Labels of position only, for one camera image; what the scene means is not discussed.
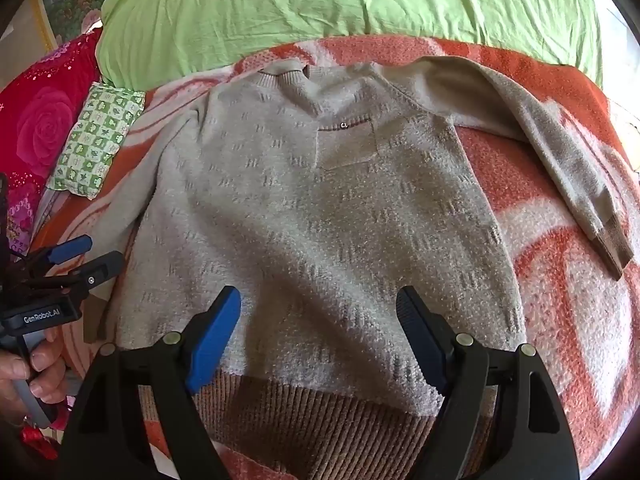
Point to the light green pillow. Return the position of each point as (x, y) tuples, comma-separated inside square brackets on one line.
[(350, 10)]

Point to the red floral quilt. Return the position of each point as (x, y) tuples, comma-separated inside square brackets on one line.
[(35, 125)]

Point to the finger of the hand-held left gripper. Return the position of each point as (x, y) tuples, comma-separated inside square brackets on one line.
[(67, 250), (97, 271)]

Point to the person's left hand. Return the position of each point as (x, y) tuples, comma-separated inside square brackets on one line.
[(30, 375)]

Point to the orange and white blanket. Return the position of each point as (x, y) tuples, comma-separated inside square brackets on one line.
[(560, 270)]

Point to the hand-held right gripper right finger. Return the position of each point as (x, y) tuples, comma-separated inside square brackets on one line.
[(419, 331)]

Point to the beige knit sweater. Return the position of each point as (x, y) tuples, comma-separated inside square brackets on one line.
[(320, 220)]

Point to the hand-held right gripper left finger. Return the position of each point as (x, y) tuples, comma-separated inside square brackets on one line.
[(214, 331)]

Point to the green checkered small pillow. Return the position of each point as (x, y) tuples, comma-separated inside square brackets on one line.
[(95, 145)]

